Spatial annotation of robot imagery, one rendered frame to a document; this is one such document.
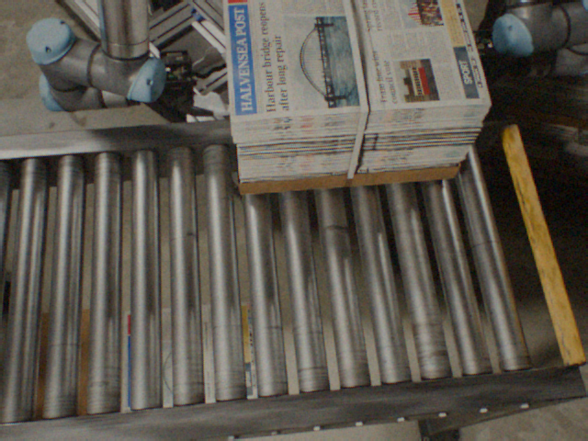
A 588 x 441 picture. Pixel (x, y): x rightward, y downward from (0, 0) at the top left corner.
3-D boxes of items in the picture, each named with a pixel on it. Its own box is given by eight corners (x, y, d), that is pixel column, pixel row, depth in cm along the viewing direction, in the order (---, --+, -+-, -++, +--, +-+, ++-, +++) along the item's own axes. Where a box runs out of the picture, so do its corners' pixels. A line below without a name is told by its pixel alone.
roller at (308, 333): (298, 145, 113) (299, 131, 108) (330, 400, 94) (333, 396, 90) (272, 147, 112) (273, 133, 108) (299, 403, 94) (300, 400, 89)
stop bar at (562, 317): (514, 129, 109) (519, 123, 107) (584, 366, 92) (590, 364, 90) (498, 130, 109) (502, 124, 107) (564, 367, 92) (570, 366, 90)
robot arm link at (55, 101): (34, 96, 102) (51, 122, 110) (98, 91, 103) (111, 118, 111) (37, 59, 106) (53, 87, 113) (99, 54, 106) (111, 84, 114)
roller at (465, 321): (432, 135, 114) (438, 120, 110) (489, 383, 96) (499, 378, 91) (407, 137, 114) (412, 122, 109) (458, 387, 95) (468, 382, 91)
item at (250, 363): (250, 300, 177) (250, 299, 176) (257, 399, 166) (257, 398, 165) (125, 312, 174) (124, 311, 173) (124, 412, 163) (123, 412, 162)
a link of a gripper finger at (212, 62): (238, 42, 110) (195, 64, 107) (240, 62, 115) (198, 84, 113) (230, 31, 111) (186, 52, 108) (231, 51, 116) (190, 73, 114)
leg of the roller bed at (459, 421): (445, 411, 166) (545, 373, 104) (449, 433, 164) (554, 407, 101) (424, 412, 166) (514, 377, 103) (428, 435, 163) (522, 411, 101)
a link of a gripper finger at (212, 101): (235, 107, 104) (187, 90, 105) (237, 125, 110) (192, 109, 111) (243, 93, 105) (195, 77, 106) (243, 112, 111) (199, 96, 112)
